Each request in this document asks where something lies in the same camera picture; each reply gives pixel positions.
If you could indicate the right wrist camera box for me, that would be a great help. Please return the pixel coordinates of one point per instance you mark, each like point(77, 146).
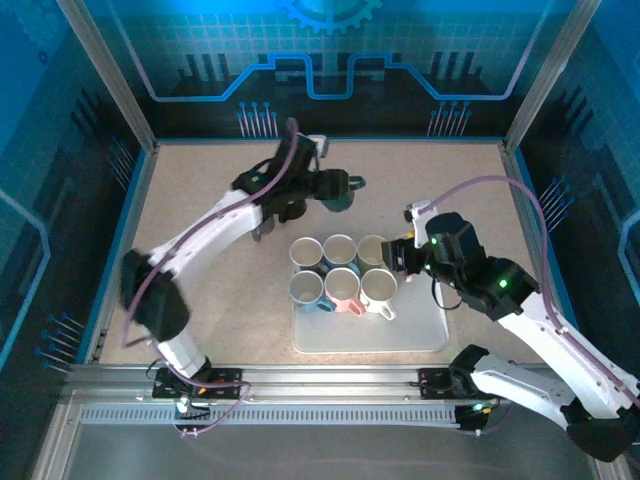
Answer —
point(417, 210)

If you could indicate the base controller board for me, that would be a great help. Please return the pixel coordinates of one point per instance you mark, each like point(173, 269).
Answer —
point(185, 405)
point(472, 420)

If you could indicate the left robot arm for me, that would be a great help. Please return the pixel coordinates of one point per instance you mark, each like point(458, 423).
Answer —
point(200, 235)

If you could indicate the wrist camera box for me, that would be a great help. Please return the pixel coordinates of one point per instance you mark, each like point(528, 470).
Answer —
point(320, 145)
point(417, 210)

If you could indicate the light blue mug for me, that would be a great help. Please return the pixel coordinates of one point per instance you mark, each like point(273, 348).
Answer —
point(340, 250)

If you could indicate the aluminium table rail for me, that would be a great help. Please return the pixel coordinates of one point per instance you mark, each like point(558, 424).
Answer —
point(330, 382)

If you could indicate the aluminium frame post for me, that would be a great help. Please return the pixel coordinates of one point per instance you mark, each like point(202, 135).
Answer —
point(550, 75)
point(110, 75)

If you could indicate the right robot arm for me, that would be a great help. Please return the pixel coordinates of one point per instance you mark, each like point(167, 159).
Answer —
point(550, 345)

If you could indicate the yellow-green mug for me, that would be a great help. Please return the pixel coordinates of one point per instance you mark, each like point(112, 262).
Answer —
point(370, 252)

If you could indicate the grey-blue mug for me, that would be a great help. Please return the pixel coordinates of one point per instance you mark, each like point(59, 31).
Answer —
point(306, 252)

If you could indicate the dark green mug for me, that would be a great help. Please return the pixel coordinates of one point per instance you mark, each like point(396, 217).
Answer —
point(340, 202)

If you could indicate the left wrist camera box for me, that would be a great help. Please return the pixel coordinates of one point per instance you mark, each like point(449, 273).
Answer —
point(320, 145)

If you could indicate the black mug with white base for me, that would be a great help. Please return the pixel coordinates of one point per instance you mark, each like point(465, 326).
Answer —
point(292, 214)

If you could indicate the white plastic tray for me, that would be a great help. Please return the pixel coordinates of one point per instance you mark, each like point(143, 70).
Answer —
point(370, 335)

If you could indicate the grey mug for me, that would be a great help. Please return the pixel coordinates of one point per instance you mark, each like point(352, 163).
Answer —
point(265, 230)

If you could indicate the aluminium side rail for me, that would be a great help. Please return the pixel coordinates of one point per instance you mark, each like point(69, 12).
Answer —
point(525, 200)
point(132, 220)

